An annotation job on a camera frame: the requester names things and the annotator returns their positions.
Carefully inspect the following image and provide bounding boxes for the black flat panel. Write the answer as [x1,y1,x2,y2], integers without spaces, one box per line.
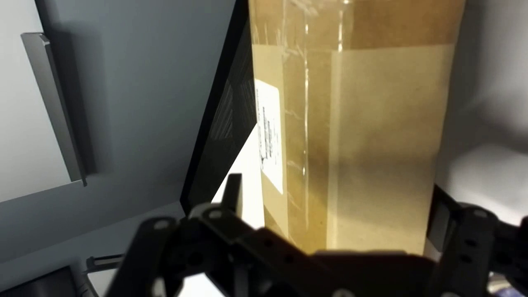
[180,0,259,216]

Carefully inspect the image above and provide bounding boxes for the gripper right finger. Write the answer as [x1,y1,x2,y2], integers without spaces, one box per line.
[425,185,528,297]

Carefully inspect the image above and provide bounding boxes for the grey metal bar handle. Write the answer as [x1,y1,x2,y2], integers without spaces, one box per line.
[21,32,88,187]

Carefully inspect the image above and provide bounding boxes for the dark grey device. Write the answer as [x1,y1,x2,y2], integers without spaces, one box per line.
[0,264,99,297]

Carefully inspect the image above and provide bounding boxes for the brown cardboard box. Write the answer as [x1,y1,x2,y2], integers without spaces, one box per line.
[247,0,467,257]

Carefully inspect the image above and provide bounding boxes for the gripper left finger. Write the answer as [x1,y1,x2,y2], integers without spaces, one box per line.
[104,173,330,297]

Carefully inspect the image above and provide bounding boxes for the grey metal rod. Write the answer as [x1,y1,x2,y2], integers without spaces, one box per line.
[85,253,125,273]

